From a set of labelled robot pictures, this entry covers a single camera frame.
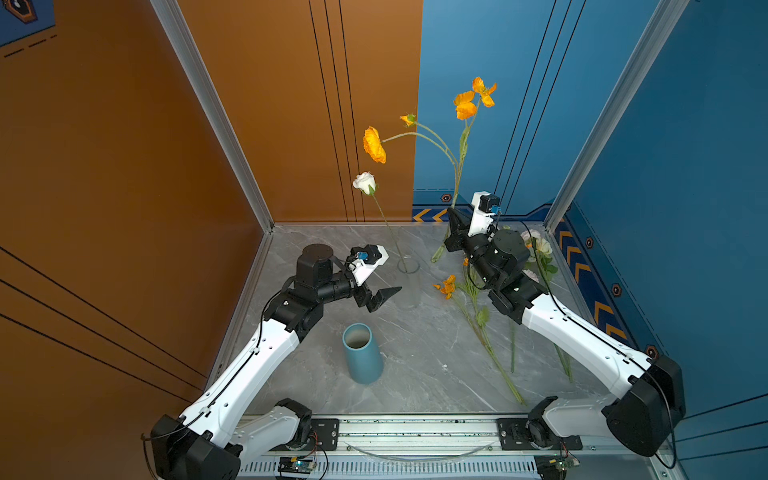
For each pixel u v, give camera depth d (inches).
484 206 22.8
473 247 24.1
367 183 29.1
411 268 33.5
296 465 27.8
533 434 25.7
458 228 25.5
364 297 24.2
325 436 29.1
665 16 27.6
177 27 28.0
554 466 27.6
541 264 40.1
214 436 15.1
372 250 22.1
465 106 22.4
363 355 27.3
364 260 22.4
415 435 29.8
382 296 23.7
